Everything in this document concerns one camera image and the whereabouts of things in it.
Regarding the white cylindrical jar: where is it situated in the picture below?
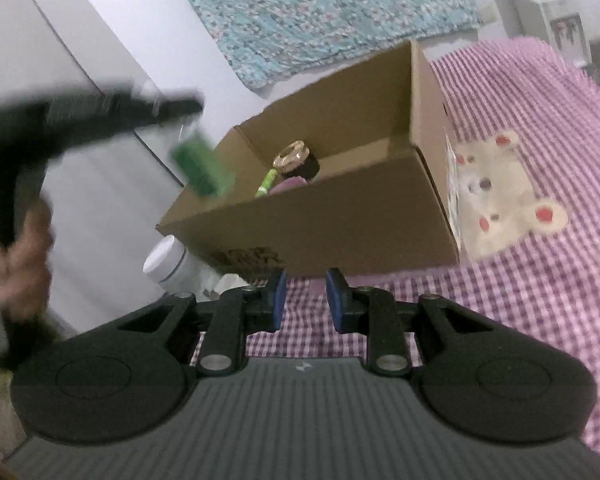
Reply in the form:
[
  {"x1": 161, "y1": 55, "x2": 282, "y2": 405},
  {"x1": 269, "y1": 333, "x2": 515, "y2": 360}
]
[{"x1": 143, "y1": 235, "x2": 206, "y2": 294}]

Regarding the green dropper bottle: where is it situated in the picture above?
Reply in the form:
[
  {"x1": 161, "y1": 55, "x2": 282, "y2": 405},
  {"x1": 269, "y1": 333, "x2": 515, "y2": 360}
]
[{"x1": 170, "y1": 130, "x2": 235, "y2": 198}]

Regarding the green glue stick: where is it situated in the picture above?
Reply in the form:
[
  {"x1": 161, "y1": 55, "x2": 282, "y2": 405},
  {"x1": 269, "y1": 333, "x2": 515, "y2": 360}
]
[{"x1": 254, "y1": 168, "x2": 278, "y2": 197}]

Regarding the gold lid dark jar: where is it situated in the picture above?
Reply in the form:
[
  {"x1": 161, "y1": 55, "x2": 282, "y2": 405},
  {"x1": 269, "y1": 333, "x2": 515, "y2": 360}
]
[{"x1": 273, "y1": 140, "x2": 320, "y2": 181}]

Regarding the person's left hand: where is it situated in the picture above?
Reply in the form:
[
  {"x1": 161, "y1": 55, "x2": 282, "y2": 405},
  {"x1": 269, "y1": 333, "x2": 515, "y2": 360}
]
[{"x1": 0, "y1": 198, "x2": 54, "y2": 322}]

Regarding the brown cardboard box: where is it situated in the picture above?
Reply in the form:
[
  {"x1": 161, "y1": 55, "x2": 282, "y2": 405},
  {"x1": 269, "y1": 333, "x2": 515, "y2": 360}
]
[{"x1": 158, "y1": 42, "x2": 460, "y2": 278}]

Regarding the purple checkered tablecloth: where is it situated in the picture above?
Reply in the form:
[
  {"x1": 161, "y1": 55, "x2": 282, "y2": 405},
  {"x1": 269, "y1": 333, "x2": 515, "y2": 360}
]
[{"x1": 249, "y1": 38, "x2": 600, "y2": 453}]

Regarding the white water dispenser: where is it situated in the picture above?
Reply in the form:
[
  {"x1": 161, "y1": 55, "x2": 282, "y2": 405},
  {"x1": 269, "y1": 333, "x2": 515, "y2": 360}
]
[{"x1": 512, "y1": 0, "x2": 592, "y2": 68}]

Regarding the floral blue wall cloth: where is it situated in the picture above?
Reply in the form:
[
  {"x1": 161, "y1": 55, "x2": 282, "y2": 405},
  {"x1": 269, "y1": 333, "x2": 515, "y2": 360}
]
[{"x1": 188, "y1": 0, "x2": 480, "y2": 91}]

